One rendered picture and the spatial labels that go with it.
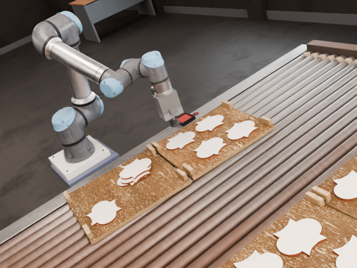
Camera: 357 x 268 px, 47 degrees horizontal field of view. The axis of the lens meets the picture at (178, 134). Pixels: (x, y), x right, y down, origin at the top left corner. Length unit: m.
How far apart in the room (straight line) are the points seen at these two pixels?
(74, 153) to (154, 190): 0.58
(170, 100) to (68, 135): 0.55
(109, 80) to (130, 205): 0.46
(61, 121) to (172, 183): 0.64
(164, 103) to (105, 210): 0.46
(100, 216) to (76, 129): 0.56
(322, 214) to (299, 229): 0.09
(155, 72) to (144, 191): 0.45
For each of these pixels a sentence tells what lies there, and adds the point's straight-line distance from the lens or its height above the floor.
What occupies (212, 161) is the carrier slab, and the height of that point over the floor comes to 0.94.
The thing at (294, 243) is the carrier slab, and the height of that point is 0.95.
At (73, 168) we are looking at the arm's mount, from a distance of 1.97.
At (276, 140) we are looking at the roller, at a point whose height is 0.91.
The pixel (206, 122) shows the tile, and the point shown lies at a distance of 1.82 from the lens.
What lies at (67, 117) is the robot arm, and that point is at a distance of 1.92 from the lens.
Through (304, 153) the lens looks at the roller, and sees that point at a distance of 1.55.
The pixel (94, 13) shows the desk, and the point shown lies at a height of 0.48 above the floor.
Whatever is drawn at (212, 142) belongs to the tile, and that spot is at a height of 0.94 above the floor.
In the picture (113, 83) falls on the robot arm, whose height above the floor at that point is 1.31.
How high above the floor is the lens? 1.82
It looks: 29 degrees down
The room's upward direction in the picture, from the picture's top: 19 degrees counter-clockwise
